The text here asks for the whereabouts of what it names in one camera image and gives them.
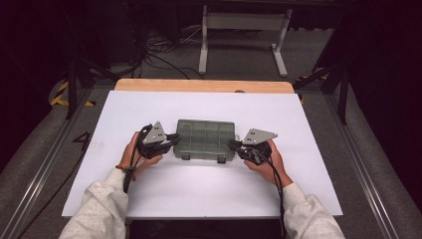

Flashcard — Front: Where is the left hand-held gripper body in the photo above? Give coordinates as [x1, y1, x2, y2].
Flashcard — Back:
[137, 120, 172, 160]

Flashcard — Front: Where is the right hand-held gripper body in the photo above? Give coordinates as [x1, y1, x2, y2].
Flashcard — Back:
[237, 127, 279, 166]

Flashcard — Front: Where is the white table cover board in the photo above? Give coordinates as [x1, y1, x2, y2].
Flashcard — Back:
[62, 90, 343, 220]

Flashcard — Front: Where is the black tripod stand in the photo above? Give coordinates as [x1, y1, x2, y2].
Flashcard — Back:
[293, 63, 350, 125]
[64, 54, 118, 120]

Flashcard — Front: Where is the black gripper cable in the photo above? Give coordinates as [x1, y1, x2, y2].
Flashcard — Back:
[121, 123, 154, 194]
[251, 149, 287, 239]

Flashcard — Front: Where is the white metal desk frame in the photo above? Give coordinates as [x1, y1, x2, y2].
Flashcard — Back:
[197, 4, 294, 78]

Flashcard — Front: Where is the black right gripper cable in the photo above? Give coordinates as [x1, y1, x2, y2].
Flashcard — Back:
[251, 149, 287, 239]

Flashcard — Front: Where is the smoky grey plastic compartment box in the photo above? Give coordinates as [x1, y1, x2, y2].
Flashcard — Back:
[172, 119, 237, 164]

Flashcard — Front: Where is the person's right hand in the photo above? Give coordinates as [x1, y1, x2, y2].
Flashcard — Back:
[244, 139, 295, 189]

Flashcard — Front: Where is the yellow black floor tape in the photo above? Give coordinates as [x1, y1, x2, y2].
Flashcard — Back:
[49, 81, 98, 108]

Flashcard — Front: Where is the aluminium floor rail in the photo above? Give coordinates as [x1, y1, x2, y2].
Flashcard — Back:
[323, 93, 403, 239]
[0, 89, 95, 239]

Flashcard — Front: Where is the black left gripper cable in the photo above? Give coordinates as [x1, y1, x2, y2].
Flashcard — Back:
[121, 123, 154, 194]

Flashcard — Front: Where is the wooden table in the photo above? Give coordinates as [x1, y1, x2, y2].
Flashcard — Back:
[113, 78, 296, 95]

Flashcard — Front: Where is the bundle of black floor cables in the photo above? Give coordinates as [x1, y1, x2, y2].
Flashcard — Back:
[130, 24, 204, 81]

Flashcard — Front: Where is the person's left hand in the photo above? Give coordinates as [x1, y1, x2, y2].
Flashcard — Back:
[118, 131, 164, 182]

